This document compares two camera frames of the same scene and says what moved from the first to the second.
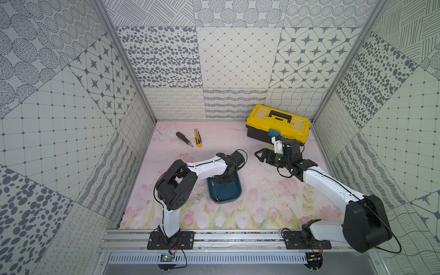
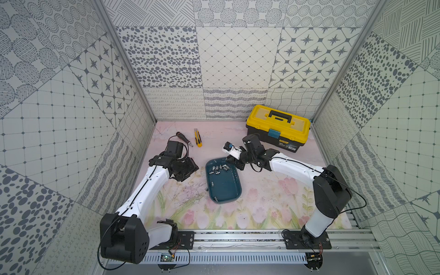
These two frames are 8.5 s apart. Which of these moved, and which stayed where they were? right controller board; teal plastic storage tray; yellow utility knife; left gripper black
Moved: left gripper black
Stayed: yellow utility knife; right controller board; teal plastic storage tray
